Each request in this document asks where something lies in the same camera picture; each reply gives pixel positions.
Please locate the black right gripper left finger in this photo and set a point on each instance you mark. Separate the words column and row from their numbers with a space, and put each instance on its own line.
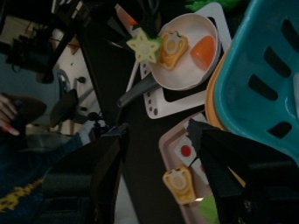
column 84, row 178

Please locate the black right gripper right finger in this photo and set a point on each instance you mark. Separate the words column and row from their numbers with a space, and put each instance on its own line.
column 249, row 175

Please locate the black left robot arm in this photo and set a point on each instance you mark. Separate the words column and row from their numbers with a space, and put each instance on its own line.
column 150, row 17

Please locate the green yellow starfruit slice toy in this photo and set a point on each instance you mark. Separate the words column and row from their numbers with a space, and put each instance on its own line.
column 145, row 48

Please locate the person's hand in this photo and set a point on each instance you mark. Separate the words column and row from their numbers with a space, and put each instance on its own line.
column 7, row 115

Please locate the light green toy food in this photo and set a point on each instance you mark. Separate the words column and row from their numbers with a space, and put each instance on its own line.
column 209, row 208

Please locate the blue garment with yellow print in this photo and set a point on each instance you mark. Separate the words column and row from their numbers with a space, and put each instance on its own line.
column 23, row 175

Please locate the yellow bell pepper slice toy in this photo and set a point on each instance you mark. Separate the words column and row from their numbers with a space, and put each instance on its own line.
column 173, row 50
column 180, row 183

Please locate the white card with red dot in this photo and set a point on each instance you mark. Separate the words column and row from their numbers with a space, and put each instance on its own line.
column 186, row 150

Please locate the pink plastic tray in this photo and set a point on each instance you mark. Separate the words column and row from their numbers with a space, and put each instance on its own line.
column 172, row 157

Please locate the black office chair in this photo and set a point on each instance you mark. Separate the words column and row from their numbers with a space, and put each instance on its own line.
column 69, row 106

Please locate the orange plastic plate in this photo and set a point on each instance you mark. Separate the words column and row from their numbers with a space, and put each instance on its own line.
column 210, row 102

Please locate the white toy stove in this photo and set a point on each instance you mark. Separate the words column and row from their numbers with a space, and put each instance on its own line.
column 176, row 102

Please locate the teal plastic basket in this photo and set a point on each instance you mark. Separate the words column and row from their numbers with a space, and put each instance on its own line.
column 261, row 81

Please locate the orange toy food piece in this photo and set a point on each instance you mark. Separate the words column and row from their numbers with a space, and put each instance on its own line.
column 204, row 52

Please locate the white toy frying pan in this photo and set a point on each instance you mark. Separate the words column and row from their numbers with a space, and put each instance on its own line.
column 186, row 55

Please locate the black gear on stand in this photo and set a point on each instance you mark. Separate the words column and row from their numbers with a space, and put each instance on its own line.
column 30, row 55

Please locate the orange white toy utensil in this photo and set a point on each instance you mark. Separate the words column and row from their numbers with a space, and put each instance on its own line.
column 126, row 17

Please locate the green leafy toy vegetable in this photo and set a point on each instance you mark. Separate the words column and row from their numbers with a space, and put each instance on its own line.
column 210, row 4

